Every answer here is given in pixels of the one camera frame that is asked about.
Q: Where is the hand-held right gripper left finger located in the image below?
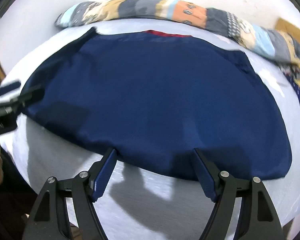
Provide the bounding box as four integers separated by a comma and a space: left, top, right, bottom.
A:
22, 148, 117, 240

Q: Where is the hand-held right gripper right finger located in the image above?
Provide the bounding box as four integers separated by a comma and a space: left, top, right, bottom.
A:
191, 148, 284, 240

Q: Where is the brown wooden headboard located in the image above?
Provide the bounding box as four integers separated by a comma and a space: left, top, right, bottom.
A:
275, 17, 300, 45

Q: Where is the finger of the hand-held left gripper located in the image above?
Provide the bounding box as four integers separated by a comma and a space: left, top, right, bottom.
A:
0, 80, 22, 99
7, 85, 45, 110

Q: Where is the light blue cloud-print bed sheet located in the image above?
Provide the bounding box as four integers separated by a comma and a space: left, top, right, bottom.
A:
0, 17, 300, 240

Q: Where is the patchwork rolled quilt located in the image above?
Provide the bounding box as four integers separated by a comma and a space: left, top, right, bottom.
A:
54, 0, 300, 65

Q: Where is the navy blue garment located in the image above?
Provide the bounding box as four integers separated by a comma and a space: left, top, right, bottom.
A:
20, 27, 293, 182

